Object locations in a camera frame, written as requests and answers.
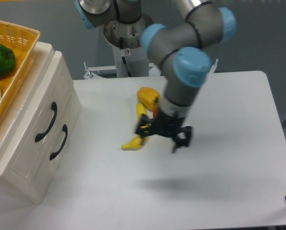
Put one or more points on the yellow bell pepper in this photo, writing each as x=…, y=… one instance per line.
x=149, y=97

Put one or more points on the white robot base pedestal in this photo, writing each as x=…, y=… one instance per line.
x=129, y=57

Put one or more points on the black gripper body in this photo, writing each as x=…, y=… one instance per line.
x=167, y=121

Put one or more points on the yellow banana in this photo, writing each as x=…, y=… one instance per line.
x=137, y=142

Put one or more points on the black drawer handle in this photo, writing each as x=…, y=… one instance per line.
x=62, y=139
x=47, y=123

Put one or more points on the white drawer cabinet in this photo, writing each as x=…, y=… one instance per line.
x=37, y=66

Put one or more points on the black top drawer handle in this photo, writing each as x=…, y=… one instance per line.
x=47, y=123

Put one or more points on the white top drawer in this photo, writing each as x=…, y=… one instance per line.
x=22, y=153

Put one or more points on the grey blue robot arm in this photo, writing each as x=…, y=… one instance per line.
x=178, y=53

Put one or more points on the green bell pepper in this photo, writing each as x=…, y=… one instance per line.
x=7, y=60

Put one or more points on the red bell pepper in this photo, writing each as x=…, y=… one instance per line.
x=155, y=112

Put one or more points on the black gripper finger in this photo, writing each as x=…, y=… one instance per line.
x=147, y=126
x=181, y=137

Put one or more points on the black lower drawer handle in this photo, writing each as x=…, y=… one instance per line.
x=62, y=139

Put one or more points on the yellow woven basket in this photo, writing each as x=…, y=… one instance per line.
x=16, y=45

